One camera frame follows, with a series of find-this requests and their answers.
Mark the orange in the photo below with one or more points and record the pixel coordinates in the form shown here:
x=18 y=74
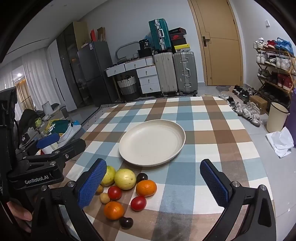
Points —
x=113 y=210
x=146 y=188

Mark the small tan round fruit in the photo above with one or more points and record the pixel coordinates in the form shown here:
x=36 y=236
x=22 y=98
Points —
x=104 y=198
x=100 y=189

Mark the dark purple plum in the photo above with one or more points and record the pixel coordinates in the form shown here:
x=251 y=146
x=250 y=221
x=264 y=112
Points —
x=141 y=178
x=126 y=223

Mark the wooden shoe rack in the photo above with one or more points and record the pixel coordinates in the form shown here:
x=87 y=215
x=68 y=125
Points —
x=291 y=91

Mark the black bag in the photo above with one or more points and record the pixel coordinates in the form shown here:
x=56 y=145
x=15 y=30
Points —
x=145 y=53

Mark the dark glass cabinet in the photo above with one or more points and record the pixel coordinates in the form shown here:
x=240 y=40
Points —
x=69 y=69

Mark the person's left hand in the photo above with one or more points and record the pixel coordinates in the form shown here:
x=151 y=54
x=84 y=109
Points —
x=19 y=212

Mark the small cardboard box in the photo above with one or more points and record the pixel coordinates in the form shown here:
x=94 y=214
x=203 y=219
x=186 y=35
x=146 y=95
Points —
x=257 y=103

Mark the white curtain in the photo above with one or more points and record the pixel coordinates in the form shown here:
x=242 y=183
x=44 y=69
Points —
x=37 y=85

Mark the silver suitcase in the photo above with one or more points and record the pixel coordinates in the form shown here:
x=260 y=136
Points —
x=185 y=71

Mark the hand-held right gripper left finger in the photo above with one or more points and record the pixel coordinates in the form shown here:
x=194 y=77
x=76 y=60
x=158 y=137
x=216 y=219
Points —
x=91 y=185

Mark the cream waste bin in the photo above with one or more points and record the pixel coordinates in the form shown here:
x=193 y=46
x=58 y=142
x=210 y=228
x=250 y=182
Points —
x=276 y=118

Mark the grey door mat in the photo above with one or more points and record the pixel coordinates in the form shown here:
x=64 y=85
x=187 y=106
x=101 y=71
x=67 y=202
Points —
x=224 y=88

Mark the rounded mirror frame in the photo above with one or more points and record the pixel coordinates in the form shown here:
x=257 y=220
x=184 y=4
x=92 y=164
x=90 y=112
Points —
x=119 y=49

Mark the large cardboard box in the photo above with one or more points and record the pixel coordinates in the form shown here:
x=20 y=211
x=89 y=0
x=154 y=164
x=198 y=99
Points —
x=81 y=34

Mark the teal suitcase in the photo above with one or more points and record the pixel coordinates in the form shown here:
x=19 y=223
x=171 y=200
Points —
x=159 y=34

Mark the black backpack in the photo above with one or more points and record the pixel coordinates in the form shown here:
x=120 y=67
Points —
x=29 y=120

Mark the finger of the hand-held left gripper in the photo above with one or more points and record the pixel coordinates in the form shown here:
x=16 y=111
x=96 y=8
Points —
x=48 y=140
x=74 y=148

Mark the red packet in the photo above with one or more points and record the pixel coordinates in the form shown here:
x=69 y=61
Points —
x=93 y=36

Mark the beige suitcase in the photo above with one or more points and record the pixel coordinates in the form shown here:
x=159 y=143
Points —
x=165 y=74

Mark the white wardrobe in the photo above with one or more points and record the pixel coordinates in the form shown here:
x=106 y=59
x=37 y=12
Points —
x=54 y=74

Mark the plain black shoe box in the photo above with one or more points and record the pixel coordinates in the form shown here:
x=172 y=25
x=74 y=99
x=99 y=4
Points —
x=178 y=42

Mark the yellow-green guava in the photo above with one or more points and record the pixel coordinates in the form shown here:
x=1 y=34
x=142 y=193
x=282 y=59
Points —
x=124 y=179
x=110 y=175

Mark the shoe rack with shoes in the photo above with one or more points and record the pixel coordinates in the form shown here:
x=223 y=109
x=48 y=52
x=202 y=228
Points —
x=281 y=62

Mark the pile of sneakers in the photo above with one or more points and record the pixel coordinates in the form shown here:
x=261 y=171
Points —
x=248 y=110

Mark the checked tablecloth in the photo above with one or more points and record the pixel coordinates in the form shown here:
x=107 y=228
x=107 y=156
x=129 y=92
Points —
x=203 y=143

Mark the red tomato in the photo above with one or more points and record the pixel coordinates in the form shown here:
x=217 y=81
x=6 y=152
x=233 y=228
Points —
x=138 y=203
x=114 y=192

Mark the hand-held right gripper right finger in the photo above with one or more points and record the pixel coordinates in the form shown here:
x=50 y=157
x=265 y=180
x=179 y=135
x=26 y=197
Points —
x=214 y=183

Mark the white plastic bag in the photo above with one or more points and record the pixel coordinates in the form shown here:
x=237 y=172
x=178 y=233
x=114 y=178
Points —
x=279 y=142

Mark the tan wooden door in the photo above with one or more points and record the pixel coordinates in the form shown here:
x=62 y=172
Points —
x=219 y=58

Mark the grey chair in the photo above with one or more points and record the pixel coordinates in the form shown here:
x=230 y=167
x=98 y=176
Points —
x=59 y=110

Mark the cream round plate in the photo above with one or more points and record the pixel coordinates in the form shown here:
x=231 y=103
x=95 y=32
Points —
x=150 y=141

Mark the grey refrigerator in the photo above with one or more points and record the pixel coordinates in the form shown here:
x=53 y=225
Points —
x=97 y=74

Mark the red and black shoe box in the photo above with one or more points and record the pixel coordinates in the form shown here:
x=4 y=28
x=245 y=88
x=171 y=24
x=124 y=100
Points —
x=177 y=36

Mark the purple cloth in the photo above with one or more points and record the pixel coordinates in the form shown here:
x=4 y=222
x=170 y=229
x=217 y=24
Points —
x=291 y=115

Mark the white drawer desk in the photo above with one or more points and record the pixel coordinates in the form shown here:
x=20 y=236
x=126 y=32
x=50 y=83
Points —
x=148 y=80

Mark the yellow and black shoe box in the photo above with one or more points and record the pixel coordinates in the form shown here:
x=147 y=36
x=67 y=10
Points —
x=182 y=48

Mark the black labelled tub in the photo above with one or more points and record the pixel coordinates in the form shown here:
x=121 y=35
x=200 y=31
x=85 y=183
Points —
x=144 y=44

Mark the brown paper box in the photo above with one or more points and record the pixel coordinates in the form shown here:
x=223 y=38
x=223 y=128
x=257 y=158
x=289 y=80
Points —
x=101 y=34

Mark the woven laundry basket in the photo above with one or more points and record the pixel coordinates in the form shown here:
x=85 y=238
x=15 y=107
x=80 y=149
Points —
x=127 y=87

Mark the teal bag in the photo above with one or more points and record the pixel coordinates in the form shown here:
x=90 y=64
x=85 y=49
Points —
x=59 y=127

